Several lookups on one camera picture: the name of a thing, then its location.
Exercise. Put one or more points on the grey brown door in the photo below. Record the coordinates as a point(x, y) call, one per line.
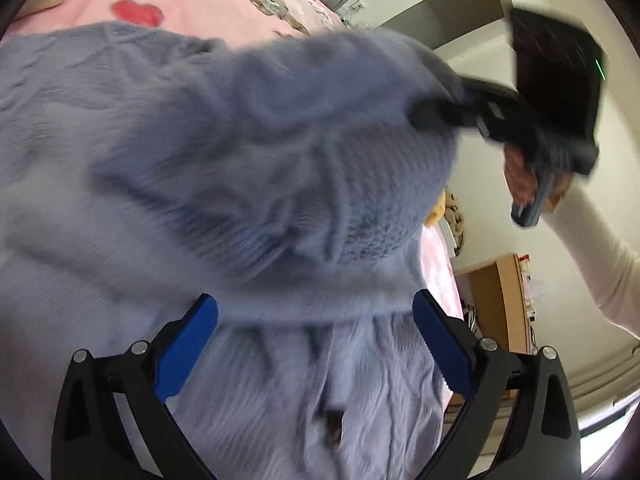
point(450, 15)

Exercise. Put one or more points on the wooden bedside cabinet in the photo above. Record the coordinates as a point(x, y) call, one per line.
point(505, 300)

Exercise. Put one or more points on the person's right hand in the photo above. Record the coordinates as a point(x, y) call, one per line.
point(517, 180)

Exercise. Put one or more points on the blue knitted sweater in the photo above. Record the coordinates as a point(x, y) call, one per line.
point(200, 160)

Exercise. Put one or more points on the white wall socket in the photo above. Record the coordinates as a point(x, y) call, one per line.
point(357, 7)

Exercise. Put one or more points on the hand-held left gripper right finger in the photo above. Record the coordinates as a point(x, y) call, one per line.
point(442, 345)

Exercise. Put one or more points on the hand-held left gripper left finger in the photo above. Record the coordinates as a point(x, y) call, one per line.
point(187, 345)

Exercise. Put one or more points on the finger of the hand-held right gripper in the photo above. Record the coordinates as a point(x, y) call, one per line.
point(442, 115)
point(487, 87)

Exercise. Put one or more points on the yellow brown plush toy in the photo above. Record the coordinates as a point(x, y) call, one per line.
point(452, 215)

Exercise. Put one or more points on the person's right forearm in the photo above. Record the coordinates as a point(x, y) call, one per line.
point(600, 260)

